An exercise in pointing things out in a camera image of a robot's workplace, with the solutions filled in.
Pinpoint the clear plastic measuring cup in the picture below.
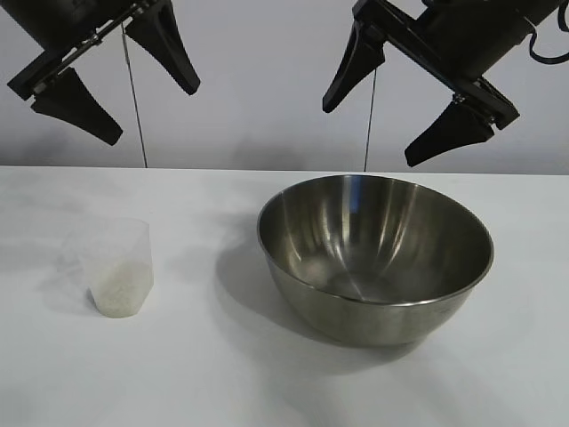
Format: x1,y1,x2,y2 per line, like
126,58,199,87
60,217,155,319

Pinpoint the stainless steel mixing bowl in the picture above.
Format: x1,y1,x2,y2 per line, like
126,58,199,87
256,173,495,348

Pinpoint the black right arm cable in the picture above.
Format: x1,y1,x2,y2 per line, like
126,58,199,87
526,20,569,64

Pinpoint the white uncooked rice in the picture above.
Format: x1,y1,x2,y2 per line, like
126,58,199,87
91,261,155,319

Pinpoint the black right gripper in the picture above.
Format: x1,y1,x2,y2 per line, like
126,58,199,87
322,0,557,168

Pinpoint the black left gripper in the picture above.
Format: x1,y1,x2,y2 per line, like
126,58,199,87
0,0,202,146

